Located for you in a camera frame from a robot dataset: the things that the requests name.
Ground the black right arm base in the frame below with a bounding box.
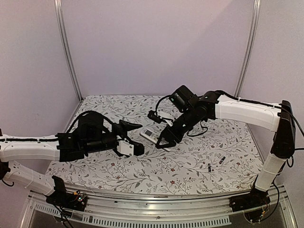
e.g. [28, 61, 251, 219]
[229, 188, 270, 223]

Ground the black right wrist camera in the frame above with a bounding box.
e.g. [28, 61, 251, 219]
[169, 85, 196, 113]

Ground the aluminium frame post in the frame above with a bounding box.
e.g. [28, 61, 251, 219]
[234, 0, 261, 97]
[54, 0, 83, 102]

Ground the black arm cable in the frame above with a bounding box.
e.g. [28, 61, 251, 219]
[64, 110, 95, 133]
[147, 95, 174, 124]

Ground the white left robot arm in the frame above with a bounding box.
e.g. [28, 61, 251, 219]
[0, 111, 144, 206]

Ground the left aluminium frame post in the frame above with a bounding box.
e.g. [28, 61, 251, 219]
[54, 0, 83, 102]

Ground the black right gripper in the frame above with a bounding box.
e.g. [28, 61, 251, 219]
[155, 107, 199, 149]

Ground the white remote control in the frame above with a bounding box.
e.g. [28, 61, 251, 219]
[139, 128, 159, 147]

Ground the right aluminium frame post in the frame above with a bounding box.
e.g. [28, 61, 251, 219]
[234, 0, 261, 97]

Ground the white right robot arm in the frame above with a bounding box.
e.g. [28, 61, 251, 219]
[156, 85, 295, 207]

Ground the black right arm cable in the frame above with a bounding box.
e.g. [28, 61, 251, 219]
[147, 95, 174, 124]

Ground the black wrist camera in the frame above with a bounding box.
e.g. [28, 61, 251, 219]
[77, 112, 104, 142]
[169, 85, 196, 113]

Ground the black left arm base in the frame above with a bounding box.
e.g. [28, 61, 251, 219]
[46, 176, 88, 211]

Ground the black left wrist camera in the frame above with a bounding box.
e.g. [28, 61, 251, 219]
[77, 112, 104, 142]

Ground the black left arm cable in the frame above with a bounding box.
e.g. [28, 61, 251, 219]
[64, 110, 95, 133]

